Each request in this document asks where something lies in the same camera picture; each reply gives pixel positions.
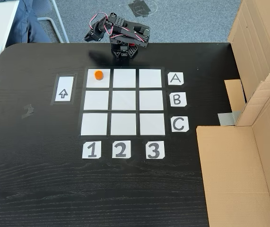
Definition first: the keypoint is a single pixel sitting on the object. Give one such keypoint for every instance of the round orange token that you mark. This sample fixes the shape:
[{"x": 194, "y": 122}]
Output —
[{"x": 98, "y": 75}]

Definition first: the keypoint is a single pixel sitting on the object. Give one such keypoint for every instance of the white nine-square grid sheet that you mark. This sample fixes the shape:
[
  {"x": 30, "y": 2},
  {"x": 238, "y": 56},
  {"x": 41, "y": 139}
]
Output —
[{"x": 123, "y": 100}]

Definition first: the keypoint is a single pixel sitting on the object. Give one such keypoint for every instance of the red black clamp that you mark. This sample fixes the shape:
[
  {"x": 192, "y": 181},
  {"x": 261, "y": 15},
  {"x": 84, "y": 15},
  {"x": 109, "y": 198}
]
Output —
[{"x": 132, "y": 45}]

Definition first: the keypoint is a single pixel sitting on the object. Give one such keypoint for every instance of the black floor tape patch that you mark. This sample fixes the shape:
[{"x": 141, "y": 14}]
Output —
[{"x": 139, "y": 9}]

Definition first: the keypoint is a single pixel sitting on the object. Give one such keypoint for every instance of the white arrow paper sheet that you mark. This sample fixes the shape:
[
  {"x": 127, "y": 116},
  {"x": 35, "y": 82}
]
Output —
[{"x": 63, "y": 82}]

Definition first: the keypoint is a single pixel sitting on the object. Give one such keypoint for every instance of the person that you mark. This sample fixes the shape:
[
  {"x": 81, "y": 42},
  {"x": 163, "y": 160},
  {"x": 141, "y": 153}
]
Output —
[{"x": 28, "y": 26}]

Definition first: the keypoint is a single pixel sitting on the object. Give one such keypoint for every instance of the paper sheet letter A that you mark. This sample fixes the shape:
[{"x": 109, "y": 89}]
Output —
[{"x": 175, "y": 79}]

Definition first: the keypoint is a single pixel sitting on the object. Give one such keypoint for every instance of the clear tape scrap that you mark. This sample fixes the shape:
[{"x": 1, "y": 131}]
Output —
[{"x": 28, "y": 111}]

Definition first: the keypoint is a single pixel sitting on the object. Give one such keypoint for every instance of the paper sheet letter B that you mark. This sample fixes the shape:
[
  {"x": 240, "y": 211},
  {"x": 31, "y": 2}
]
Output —
[{"x": 177, "y": 99}]

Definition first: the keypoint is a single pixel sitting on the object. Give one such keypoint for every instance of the paper sheet number 1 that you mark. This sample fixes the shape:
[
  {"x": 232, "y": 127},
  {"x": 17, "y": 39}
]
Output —
[{"x": 91, "y": 150}]

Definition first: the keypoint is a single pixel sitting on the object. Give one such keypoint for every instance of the paper sheet number 2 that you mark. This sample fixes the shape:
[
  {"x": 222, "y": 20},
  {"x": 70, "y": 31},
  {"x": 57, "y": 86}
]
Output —
[{"x": 121, "y": 149}]

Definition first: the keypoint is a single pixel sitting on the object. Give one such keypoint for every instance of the paper sheet letter C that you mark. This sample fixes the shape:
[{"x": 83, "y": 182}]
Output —
[{"x": 179, "y": 124}]

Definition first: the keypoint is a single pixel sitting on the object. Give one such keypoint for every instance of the paper sheet number 3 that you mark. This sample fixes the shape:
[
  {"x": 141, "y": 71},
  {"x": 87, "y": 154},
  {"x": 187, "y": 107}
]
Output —
[{"x": 155, "y": 150}]

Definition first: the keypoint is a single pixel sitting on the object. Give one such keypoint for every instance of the chair with white frame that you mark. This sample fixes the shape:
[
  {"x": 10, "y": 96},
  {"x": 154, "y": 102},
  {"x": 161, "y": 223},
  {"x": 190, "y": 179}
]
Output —
[{"x": 42, "y": 4}]

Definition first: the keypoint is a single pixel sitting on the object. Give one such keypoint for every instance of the brown cardboard box wall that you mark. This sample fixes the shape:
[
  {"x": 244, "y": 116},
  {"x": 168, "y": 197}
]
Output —
[
  {"x": 255, "y": 35},
  {"x": 231, "y": 177}
]

